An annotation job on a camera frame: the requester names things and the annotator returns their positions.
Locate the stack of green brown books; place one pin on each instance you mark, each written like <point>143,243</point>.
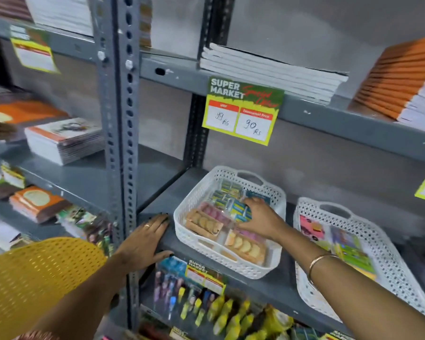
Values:
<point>0,184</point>

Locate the pile of colourful packets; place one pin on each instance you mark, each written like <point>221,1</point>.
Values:
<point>92,228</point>

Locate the pile of green yellow packets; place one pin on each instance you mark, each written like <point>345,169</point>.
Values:
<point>225,194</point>

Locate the row of yellow highlighter packs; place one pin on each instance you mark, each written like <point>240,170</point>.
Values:
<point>230,318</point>

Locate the blue eraser packet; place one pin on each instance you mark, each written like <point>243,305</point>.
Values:
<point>239,212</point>

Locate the blue pen blister pack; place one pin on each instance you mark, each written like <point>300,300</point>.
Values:
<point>168,283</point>

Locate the white perforated plastic basket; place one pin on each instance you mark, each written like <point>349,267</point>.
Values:
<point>386,251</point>
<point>194,205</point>

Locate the person's right forearm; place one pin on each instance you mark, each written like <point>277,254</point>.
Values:
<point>357,300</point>

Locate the gold bangle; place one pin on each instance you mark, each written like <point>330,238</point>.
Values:
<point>317,262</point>

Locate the yellow dotted garment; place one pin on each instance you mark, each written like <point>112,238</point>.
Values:
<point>32,286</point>

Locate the person's left forearm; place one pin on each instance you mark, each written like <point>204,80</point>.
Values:
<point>88,300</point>

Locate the person's left hand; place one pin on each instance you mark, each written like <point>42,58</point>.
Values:
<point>138,246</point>

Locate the pink sticker pack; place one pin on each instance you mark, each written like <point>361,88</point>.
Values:
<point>311,228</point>

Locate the stack of white notebooks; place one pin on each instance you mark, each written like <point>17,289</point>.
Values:
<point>269,74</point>
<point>62,12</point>

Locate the person's left thumb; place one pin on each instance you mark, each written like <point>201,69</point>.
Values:
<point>159,258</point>

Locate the grey metal shelf rack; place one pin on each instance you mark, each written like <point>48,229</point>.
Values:
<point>108,102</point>
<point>340,120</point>

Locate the stack of orange drawing books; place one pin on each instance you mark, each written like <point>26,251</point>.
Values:
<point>24,115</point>

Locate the pink eraser packet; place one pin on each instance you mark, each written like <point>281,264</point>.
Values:
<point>214,211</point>
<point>253,235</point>

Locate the person's left middle finger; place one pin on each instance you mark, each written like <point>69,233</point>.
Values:
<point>158,224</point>

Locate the person's right hand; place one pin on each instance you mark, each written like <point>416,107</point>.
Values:
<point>265,221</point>

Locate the stack of red notebooks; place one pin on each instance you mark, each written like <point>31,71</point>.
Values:
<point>7,5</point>

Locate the green blue sticker pack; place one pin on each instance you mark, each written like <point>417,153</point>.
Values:
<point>352,251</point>

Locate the stack of small orange books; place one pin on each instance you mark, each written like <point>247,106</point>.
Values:
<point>37,203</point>

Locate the dark blue card packet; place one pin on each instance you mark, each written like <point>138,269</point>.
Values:
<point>260,196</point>

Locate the stack of orange notebooks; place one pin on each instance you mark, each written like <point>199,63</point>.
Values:
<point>400,77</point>

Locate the person's left little finger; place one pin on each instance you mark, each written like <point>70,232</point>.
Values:
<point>140,230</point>

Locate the stack of illustrated notebooks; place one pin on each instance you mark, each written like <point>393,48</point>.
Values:
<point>65,141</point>

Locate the biscuit shaped eraser packet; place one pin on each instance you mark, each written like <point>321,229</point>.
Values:
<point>203,223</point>
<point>244,247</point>

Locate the person's right fingers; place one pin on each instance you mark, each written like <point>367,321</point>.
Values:
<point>250,210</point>

